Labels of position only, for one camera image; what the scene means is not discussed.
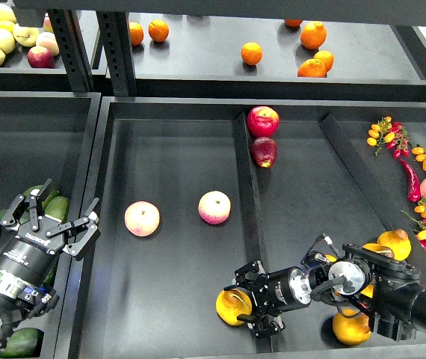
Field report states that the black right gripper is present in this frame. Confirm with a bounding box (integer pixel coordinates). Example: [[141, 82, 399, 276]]
[[223, 260, 312, 339]]

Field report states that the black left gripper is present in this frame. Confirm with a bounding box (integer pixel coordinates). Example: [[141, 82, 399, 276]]
[[0, 178, 102, 286]]

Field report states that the dark green avocado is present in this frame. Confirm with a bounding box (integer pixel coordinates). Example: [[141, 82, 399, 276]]
[[0, 209, 30, 224], [44, 260, 58, 286]]

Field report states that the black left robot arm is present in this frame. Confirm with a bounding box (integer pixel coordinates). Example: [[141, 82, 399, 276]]
[[0, 179, 101, 353]]

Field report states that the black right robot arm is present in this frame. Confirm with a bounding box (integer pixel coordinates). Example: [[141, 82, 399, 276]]
[[226, 244, 426, 341]]

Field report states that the green avocado upright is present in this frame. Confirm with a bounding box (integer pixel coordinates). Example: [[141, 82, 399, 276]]
[[45, 196, 70, 223]]

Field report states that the green avocado top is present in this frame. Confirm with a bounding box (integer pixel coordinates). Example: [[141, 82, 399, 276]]
[[22, 184, 60, 210]]

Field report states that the yellow pear bottom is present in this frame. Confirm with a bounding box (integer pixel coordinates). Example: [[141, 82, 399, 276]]
[[333, 308, 371, 346]]

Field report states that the dark avocado bottom left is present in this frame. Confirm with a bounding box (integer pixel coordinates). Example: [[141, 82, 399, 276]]
[[0, 328, 44, 358]]

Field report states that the yellow pear under gripper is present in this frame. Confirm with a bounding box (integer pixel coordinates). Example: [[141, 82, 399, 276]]
[[359, 283, 374, 300]]

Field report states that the yellow pear with brown top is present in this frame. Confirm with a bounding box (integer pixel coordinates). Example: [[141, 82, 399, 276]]
[[363, 229, 412, 261]]

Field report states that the pale pear top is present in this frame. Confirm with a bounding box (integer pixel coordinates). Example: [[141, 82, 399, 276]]
[[0, 3, 17, 23]]

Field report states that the black left tray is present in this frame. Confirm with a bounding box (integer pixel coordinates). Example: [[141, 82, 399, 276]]
[[0, 91, 101, 358]]

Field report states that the pink apple left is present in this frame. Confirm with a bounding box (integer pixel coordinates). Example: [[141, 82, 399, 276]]
[[124, 201, 160, 237]]

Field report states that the pink apple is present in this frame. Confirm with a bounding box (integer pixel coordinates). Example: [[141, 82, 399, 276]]
[[124, 201, 160, 237], [198, 191, 231, 225]]

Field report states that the pink apple centre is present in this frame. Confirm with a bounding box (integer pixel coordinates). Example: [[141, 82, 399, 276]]
[[198, 191, 231, 225]]

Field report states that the black divided centre tray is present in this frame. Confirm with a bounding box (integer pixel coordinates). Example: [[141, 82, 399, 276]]
[[74, 97, 426, 358]]

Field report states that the dark red apple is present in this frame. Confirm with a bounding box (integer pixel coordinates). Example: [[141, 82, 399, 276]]
[[250, 137, 278, 168]]

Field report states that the black upper left shelf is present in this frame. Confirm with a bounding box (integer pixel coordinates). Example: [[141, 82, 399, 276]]
[[0, 0, 104, 93]]

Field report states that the red apple on shelf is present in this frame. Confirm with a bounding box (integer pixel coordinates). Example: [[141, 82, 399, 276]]
[[27, 46, 55, 69]]

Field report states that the bright red apple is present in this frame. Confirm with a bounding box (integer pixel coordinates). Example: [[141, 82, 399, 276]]
[[247, 106, 280, 138]]

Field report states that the red chili pepper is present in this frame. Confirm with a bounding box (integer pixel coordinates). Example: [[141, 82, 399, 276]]
[[399, 159, 421, 203]]

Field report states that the pale peach on shelf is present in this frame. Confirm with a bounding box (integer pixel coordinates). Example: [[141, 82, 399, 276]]
[[36, 32, 60, 57]]

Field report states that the yellow apple right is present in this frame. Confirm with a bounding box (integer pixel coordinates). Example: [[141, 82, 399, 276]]
[[13, 24, 40, 48]]

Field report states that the yellow apple middle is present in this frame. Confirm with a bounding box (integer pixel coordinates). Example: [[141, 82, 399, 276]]
[[0, 28, 16, 55]]

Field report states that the yellow lemon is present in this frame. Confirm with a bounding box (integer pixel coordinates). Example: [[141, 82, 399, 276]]
[[0, 20, 16, 34]]

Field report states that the cherry tomato bunch top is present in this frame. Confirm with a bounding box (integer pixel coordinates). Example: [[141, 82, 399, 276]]
[[366, 116, 410, 159]]

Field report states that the black shelf post left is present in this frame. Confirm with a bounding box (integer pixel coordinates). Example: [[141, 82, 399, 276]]
[[47, 9, 94, 92]]

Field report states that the black shelf post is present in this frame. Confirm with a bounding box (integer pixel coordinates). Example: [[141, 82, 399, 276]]
[[96, 10, 138, 97], [47, 9, 94, 92]]

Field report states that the black shelf post right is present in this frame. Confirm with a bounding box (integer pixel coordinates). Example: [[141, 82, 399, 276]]
[[96, 10, 138, 97]]

